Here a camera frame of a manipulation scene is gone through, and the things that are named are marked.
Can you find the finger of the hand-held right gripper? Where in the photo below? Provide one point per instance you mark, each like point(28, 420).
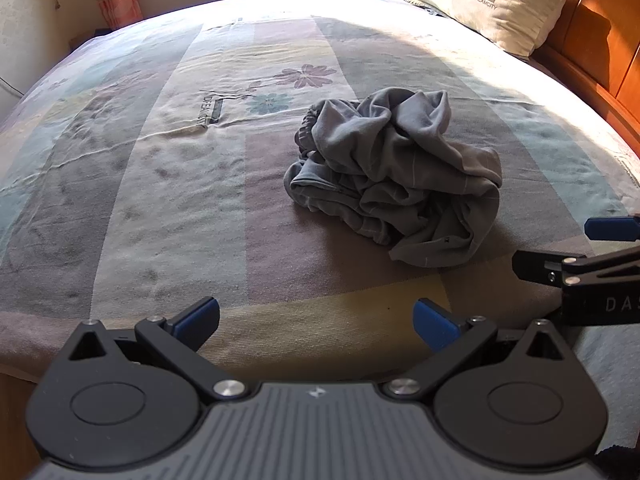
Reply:
point(535, 265)
point(607, 229)

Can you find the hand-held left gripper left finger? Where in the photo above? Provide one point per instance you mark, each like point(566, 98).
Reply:
point(197, 322)

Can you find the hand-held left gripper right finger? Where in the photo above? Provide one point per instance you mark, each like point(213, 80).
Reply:
point(435, 327)

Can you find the grey printed pants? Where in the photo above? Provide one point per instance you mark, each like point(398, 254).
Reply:
point(400, 170)

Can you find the person's grey trouser leg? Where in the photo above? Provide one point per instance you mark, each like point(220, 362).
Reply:
point(612, 375)

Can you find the patchwork floral bed sheet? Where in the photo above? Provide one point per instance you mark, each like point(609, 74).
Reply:
point(150, 185)

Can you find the wooden headboard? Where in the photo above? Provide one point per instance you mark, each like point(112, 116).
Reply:
point(600, 35)

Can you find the cream printed pillow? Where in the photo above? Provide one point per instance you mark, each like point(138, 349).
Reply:
point(490, 0)

